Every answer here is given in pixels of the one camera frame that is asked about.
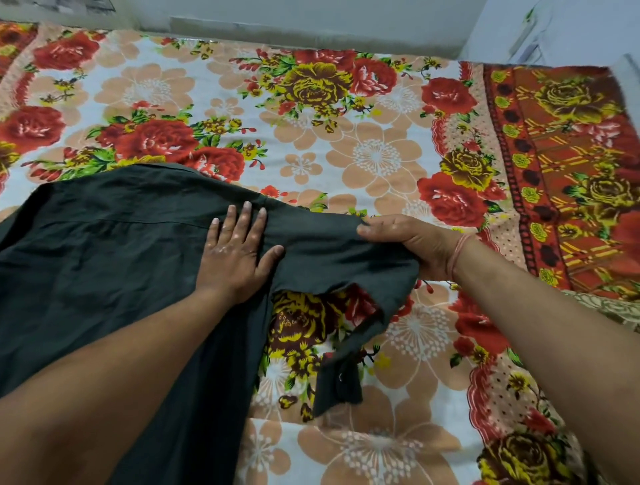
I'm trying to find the person's right hand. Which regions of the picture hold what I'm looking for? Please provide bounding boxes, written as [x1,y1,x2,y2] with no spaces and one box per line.
[356,214,466,282]

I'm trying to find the person's left hand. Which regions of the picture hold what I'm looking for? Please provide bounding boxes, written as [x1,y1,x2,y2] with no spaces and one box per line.
[195,201,285,306]

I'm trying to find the dark green shirt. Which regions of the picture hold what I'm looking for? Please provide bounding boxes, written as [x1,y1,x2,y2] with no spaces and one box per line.
[0,163,421,485]

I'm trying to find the person's left forearm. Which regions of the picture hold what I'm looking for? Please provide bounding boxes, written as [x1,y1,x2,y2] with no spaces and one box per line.
[0,286,236,485]

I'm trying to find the person's right forearm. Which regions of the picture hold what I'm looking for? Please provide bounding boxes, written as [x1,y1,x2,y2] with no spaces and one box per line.
[452,239,640,485]

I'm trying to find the red thread wristband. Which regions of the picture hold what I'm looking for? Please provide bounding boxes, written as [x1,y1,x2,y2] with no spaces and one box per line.
[446,233,478,283]

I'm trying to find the floral bed sheet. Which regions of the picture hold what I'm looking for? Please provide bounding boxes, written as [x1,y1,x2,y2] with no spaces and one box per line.
[0,21,640,485]

